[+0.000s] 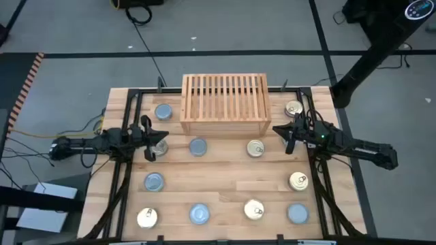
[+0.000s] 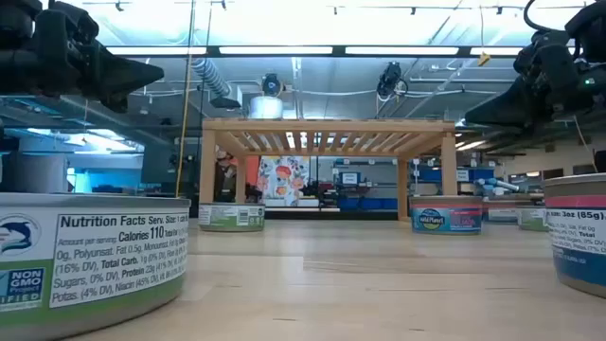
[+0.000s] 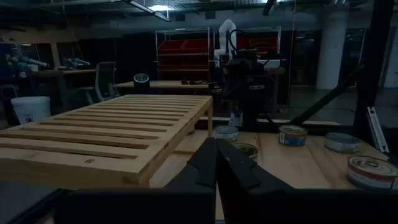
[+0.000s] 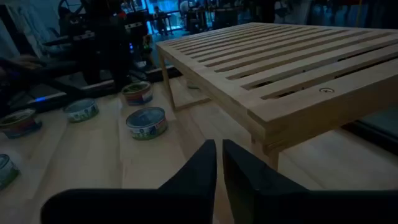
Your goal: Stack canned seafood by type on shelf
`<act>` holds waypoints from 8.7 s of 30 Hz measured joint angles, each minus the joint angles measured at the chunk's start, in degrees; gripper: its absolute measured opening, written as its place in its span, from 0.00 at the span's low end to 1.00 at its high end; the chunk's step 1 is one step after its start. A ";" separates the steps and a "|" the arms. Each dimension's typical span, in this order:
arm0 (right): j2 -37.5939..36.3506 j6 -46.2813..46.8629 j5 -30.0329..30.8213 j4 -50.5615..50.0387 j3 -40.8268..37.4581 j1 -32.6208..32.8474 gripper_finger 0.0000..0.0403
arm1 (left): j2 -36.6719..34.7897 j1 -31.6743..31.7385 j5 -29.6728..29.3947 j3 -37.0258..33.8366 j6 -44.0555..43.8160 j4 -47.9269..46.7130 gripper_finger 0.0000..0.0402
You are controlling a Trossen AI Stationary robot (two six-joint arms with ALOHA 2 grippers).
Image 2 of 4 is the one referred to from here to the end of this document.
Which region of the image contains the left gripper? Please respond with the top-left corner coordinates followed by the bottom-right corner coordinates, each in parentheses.
top-left (0, 43), bottom-right (166, 115)

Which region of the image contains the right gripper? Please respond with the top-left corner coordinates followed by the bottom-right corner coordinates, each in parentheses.
top-left (464, 61), bottom-right (606, 132)

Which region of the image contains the green label tuna can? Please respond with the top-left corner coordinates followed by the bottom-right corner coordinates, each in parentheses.
top-left (198, 202), bottom-right (266, 233)
top-left (515, 204), bottom-right (550, 232)
top-left (0, 191), bottom-right (192, 341)

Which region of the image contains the wooden slatted shelf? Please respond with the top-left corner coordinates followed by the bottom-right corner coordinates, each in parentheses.
top-left (198, 117), bottom-right (459, 223)

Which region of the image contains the ceiling light strip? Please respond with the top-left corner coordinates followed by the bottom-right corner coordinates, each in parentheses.
top-left (106, 45), bottom-right (208, 56)
top-left (470, 45), bottom-right (525, 57)
top-left (345, 45), bottom-right (460, 56)
top-left (218, 45), bottom-right (334, 56)

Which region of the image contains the black hanging device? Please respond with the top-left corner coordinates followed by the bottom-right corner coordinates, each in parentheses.
top-left (376, 61), bottom-right (409, 99)

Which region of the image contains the grey cloth cover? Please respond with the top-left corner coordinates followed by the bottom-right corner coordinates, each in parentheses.
top-left (0, 151), bottom-right (70, 194)

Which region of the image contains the person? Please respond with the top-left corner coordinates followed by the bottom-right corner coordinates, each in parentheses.
top-left (213, 149), bottom-right (238, 204)

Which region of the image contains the floral patterned cloth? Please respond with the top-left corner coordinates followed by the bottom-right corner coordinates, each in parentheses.
top-left (257, 155), bottom-right (312, 207)

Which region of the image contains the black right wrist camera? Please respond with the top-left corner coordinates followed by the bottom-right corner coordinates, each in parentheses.
top-left (514, 28), bottom-right (573, 80)

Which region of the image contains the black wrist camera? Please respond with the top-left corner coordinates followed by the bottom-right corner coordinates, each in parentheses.
top-left (45, 0), bottom-right (99, 46)
top-left (514, 28), bottom-right (573, 80)

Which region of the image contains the yellow hanging cable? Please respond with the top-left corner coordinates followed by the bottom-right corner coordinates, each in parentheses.
top-left (174, 0), bottom-right (196, 198)

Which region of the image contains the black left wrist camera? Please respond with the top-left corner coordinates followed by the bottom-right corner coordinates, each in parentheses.
top-left (45, 0), bottom-right (99, 46)

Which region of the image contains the silver ventilation duct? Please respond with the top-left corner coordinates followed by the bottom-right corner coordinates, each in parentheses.
top-left (190, 57), bottom-right (233, 99)

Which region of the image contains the black hanging camera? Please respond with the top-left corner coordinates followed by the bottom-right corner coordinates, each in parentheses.
top-left (260, 73), bottom-right (285, 98)

